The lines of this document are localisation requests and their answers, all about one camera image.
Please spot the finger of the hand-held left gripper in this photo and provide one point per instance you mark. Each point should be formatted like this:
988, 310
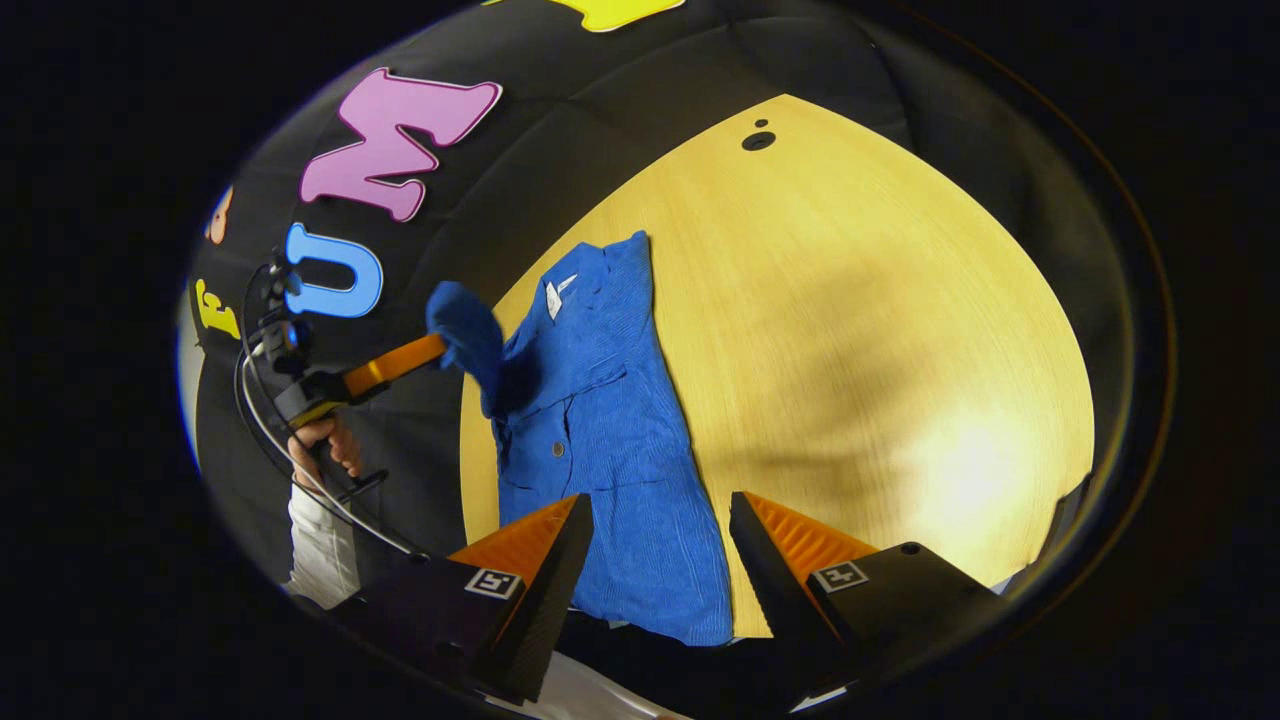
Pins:
395, 365

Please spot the blue button shirt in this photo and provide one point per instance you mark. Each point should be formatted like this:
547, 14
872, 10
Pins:
600, 430

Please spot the person's white garment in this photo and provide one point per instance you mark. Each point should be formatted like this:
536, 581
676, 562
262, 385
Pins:
610, 692

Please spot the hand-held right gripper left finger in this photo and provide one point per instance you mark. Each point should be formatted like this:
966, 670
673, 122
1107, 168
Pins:
545, 590

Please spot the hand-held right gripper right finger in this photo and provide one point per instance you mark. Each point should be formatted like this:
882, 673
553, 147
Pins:
770, 590

